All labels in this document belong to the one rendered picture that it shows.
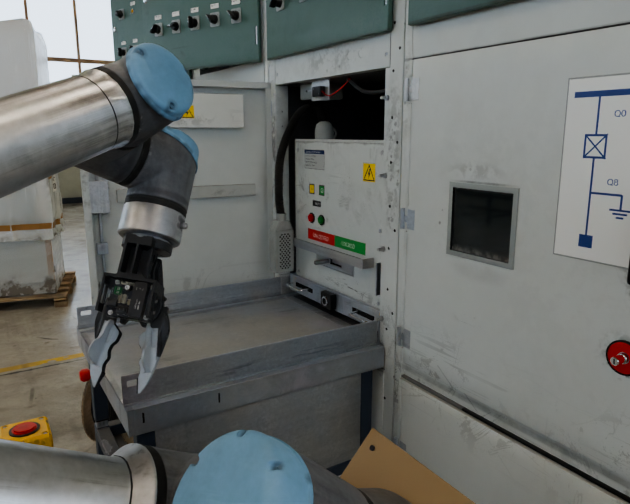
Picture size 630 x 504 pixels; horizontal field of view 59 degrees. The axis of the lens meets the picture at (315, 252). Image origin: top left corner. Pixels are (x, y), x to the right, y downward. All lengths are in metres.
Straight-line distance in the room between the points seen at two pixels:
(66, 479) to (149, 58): 0.47
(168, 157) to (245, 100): 1.15
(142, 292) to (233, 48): 1.43
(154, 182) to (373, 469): 0.52
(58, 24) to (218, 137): 10.97
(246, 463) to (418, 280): 0.83
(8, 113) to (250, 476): 0.42
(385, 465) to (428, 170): 0.69
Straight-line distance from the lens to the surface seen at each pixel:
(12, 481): 0.66
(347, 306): 1.70
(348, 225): 1.66
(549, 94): 1.09
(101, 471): 0.71
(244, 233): 1.98
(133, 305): 0.78
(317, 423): 1.52
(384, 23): 1.44
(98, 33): 12.92
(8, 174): 0.58
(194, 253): 1.94
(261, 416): 1.42
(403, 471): 0.83
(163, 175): 0.83
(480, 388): 1.28
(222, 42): 2.14
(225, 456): 0.65
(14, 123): 0.59
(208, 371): 1.32
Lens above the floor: 1.41
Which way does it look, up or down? 12 degrees down
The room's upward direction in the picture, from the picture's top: straight up
